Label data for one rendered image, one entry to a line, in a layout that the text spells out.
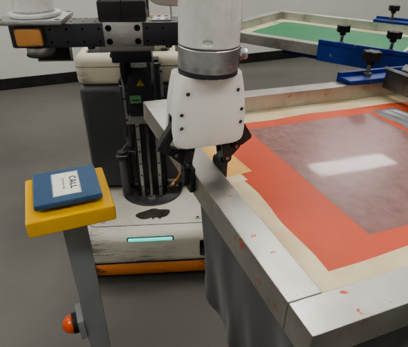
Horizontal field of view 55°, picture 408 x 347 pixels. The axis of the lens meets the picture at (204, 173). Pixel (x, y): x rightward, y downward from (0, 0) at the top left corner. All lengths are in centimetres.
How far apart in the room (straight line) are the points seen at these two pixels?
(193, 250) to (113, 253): 33
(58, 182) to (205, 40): 34
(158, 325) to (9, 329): 57
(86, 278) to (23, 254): 136
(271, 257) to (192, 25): 27
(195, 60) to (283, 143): 32
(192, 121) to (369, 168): 33
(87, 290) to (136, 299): 98
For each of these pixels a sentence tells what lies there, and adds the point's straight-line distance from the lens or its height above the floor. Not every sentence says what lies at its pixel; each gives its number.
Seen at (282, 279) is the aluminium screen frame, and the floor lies 102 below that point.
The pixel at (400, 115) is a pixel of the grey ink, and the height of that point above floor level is 98.
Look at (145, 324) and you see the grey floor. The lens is 167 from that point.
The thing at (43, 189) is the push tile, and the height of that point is 97.
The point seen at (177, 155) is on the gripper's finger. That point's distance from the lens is 53.
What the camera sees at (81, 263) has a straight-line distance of 74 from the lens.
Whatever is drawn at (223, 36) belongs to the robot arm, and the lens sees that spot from 47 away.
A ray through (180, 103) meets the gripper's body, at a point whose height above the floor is 113.
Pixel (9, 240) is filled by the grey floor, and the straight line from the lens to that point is 222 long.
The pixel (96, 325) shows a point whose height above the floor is 65.
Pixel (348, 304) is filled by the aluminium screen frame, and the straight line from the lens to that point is 40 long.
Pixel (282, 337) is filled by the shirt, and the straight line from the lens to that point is 66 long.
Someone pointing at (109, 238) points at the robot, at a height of 26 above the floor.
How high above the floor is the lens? 131
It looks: 31 degrees down
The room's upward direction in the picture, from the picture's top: straight up
